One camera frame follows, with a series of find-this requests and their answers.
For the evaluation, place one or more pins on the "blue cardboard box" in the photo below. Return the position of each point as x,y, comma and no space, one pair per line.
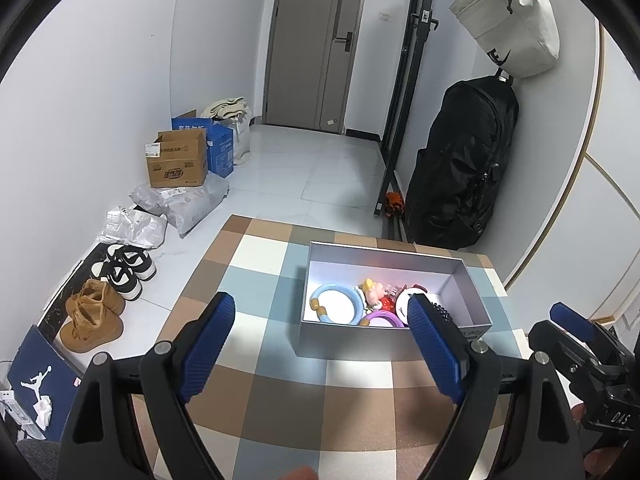
220,152

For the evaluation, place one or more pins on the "white power strip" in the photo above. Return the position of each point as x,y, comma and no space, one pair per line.
12,407

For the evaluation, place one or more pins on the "beige folded cloth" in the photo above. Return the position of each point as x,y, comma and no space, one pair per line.
227,107

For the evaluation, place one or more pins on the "black backpack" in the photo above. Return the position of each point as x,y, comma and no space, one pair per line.
460,165

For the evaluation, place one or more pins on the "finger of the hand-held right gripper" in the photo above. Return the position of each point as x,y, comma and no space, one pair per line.
575,355
572,316

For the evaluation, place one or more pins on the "grey door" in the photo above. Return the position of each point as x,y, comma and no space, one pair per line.
310,50

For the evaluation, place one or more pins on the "brown cardboard box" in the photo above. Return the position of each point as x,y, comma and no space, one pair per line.
177,160

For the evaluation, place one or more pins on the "brown suede boot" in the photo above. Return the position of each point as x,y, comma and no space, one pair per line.
87,332
102,296

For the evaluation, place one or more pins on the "orange item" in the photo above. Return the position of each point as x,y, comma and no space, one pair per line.
393,202

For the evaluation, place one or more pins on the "small cartoon figurine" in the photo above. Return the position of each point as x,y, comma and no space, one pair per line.
371,292

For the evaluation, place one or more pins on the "person's right hand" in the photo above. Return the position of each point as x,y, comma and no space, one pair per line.
596,466

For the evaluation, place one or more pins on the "pink hair clip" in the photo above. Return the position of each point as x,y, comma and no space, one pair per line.
397,290

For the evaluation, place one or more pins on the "blue shoe box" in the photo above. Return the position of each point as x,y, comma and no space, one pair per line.
40,375

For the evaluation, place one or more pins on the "grey parcel bag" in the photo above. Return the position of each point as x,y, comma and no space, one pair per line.
190,202

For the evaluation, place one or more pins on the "crumpled white tissue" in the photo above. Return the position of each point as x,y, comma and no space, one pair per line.
43,409

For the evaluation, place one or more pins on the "off-white hanging bag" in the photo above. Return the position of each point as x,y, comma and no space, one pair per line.
507,20

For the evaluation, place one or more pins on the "round white badge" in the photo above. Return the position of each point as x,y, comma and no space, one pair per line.
414,290

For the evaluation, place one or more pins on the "person's left hand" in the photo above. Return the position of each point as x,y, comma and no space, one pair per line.
299,474

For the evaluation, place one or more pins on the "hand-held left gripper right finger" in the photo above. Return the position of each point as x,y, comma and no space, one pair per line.
435,347

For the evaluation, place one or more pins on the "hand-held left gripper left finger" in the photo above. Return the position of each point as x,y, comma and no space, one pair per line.
210,345

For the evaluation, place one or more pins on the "grey cardboard box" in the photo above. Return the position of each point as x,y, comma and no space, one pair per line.
375,344

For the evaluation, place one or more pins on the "grey cloth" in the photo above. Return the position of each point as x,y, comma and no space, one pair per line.
36,460

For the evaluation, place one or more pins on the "checkered tablecloth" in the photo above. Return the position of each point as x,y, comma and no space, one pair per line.
265,260

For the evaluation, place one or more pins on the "black and white sneaker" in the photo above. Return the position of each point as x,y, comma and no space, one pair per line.
132,259
120,282

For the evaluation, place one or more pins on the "crumpled white plastic bag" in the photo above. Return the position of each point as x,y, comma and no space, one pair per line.
132,225

